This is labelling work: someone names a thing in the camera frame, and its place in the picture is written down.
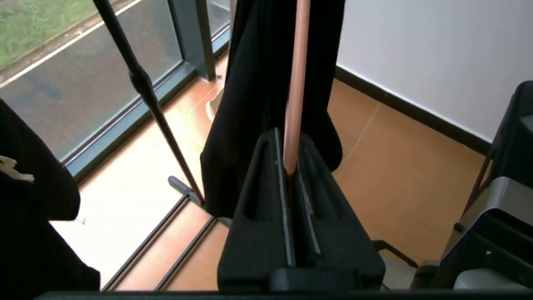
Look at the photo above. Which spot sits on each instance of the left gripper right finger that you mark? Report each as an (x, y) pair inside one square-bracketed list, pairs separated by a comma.
[(350, 254)]

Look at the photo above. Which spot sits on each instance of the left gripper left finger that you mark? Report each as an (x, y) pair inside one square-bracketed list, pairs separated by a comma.
[(258, 250)]

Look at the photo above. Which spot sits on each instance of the black garment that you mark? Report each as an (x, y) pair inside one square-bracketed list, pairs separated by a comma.
[(250, 83)]

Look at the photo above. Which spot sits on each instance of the pink clothes hanger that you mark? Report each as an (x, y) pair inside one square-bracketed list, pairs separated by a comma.
[(296, 83)]

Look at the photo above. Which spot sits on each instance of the black shorts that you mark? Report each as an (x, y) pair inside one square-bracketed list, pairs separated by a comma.
[(33, 229)]

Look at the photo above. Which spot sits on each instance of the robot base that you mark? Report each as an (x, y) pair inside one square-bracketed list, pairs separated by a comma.
[(491, 241)]

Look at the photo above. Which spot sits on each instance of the white laundry basket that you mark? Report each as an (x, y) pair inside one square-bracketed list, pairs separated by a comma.
[(213, 108)]

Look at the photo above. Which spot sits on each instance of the black clothes rack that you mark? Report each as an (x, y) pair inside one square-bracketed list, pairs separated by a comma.
[(143, 83)]

